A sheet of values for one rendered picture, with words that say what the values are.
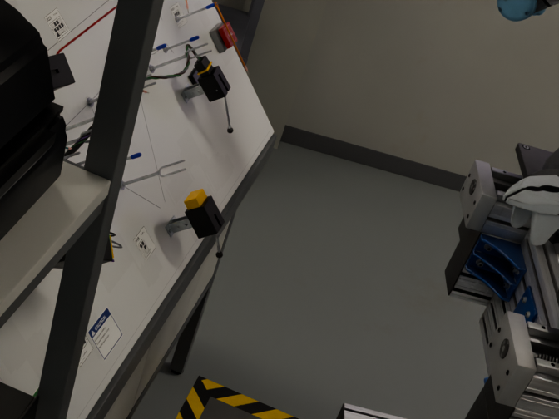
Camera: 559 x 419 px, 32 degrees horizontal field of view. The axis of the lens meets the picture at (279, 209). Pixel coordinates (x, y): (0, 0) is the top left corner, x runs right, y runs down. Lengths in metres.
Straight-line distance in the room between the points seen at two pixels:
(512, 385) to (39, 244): 0.92
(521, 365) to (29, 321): 0.77
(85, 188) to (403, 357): 2.35
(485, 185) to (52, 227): 1.22
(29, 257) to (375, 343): 2.43
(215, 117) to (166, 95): 0.19
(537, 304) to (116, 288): 0.79
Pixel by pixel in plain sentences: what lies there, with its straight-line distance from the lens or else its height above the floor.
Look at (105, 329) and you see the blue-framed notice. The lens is 1.65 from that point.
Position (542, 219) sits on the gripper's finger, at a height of 1.56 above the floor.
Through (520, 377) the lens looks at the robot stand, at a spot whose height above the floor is 1.09.
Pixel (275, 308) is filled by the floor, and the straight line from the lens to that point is 3.24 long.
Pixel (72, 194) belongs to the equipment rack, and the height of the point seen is 1.46.
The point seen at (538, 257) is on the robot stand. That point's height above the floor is 1.07.
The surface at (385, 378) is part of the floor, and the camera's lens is 3.17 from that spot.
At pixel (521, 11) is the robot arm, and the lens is 1.94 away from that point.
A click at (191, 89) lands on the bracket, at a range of 2.06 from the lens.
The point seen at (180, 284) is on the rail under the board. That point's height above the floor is 0.86.
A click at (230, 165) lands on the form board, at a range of 2.16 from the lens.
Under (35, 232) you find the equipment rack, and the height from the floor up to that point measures 1.46.
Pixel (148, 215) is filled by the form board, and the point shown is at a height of 0.97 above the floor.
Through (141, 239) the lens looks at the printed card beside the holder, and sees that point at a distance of 1.79.
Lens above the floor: 2.05
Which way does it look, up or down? 34 degrees down
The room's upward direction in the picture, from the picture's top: 20 degrees clockwise
